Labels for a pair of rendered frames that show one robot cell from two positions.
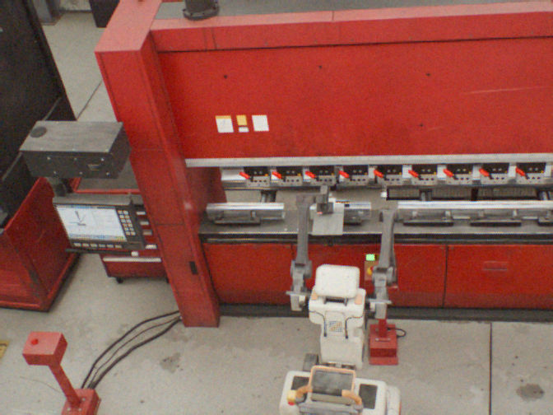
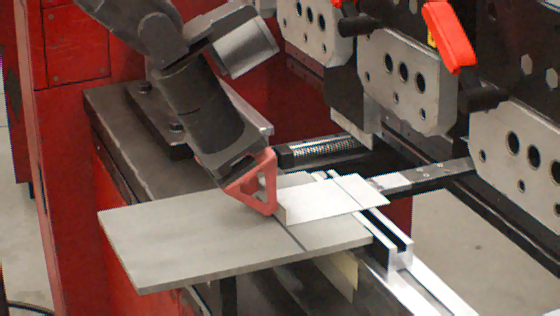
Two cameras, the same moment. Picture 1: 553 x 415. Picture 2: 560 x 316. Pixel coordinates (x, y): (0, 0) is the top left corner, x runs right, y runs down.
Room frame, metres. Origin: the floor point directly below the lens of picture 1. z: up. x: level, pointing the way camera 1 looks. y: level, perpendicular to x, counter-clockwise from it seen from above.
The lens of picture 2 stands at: (2.73, -1.11, 1.51)
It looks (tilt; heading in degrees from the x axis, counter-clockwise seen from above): 25 degrees down; 54
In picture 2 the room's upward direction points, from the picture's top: 1 degrees counter-clockwise
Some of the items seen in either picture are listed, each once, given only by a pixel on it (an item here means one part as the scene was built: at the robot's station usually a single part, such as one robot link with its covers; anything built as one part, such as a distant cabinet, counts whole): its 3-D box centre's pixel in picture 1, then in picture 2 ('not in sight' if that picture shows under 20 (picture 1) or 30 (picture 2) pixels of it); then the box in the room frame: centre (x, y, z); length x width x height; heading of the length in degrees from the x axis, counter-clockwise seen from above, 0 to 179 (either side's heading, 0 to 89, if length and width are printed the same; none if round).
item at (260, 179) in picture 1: (257, 172); not in sight; (3.46, 0.08, 1.26); 0.15 x 0.09 x 0.17; 77
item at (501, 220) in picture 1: (494, 221); not in sight; (3.09, -1.30, 0.89); 0.30 x 0.05 x 0.03; 77
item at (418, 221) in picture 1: (428, 221); not in sight; (3.18, -0.91, 0.89); 0.30 x 0.05 x 0.03; 77
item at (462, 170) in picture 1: (458, 170); not in sight; (3.20, -1.09, 1.26); 0.15 x 0.09 x 0.17; 77
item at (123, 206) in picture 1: (102, 219); not in sight; (3.08, 0.97, 1.42); 0.45 x 0.12 x 0.36; 74
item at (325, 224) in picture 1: (328, 219); (229, 228); (3.23, -0.30, 1.00); 0.26 x 0.18 x 0.01; 167
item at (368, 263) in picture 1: (381, 272); not in sight; (2.94, -0.57, 0.75); 0.20 x 0.16 x 0.18; 79
